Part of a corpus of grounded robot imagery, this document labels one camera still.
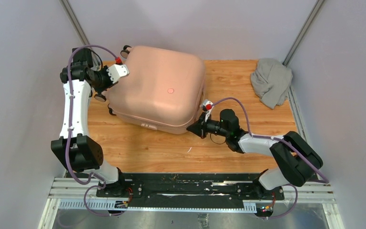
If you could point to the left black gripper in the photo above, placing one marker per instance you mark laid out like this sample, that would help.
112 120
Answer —
109 84

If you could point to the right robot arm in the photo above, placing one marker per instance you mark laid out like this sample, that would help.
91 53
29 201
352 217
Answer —
296 160

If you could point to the aluminium frame rail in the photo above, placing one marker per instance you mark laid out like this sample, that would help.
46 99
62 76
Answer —
69 205

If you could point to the pink suitcase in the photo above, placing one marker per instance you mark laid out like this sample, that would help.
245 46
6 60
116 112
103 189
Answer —
163 90

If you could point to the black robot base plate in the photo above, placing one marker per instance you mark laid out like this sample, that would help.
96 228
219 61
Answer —
180 191

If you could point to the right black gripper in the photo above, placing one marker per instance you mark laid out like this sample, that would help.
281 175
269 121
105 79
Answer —
200 127

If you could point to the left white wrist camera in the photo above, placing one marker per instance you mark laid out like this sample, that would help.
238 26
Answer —
116 72

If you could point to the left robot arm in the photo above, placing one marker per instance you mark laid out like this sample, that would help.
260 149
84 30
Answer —
77 152

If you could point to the grey crumpled cloth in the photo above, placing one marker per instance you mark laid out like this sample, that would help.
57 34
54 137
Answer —
271 81

